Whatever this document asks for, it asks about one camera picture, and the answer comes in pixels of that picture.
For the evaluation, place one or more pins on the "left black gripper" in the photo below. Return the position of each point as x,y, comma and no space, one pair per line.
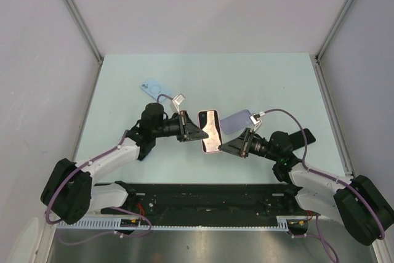
188,130

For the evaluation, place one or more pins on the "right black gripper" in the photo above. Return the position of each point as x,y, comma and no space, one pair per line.
241,145

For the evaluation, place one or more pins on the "purple phone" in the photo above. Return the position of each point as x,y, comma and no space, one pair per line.
209,123

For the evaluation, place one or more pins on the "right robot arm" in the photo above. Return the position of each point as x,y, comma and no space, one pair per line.
356,203

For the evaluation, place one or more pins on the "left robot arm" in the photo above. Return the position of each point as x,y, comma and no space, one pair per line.
72,189

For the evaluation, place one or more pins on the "lavender phone case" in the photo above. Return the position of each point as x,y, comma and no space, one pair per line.
236,122

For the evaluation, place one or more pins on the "blue phone left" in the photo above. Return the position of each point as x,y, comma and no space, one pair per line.
147,155

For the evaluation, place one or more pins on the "black phone right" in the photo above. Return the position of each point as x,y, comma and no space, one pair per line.
297,139

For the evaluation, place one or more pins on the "light blue phone case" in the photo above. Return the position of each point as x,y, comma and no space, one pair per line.
154,88

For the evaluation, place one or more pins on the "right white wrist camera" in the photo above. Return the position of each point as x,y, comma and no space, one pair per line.
256,119

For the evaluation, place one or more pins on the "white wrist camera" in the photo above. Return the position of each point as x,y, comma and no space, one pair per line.
176,102
256,119

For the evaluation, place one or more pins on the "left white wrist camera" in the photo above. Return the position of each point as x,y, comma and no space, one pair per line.
176,102

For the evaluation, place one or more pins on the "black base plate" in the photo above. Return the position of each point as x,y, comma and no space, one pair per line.
264,199

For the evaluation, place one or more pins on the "white slotted cable duct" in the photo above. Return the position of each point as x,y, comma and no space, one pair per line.
275,224

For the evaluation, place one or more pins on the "right side aluminium rail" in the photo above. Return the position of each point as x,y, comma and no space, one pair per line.
333,119

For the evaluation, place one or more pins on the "left corner aluminium post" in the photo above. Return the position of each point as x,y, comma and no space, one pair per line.
83,29

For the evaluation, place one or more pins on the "corner aluminium post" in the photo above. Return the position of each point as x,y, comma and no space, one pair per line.
339,19
83,29

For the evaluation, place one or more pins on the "right corner aluminium post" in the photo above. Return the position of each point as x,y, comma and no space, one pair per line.
339,19

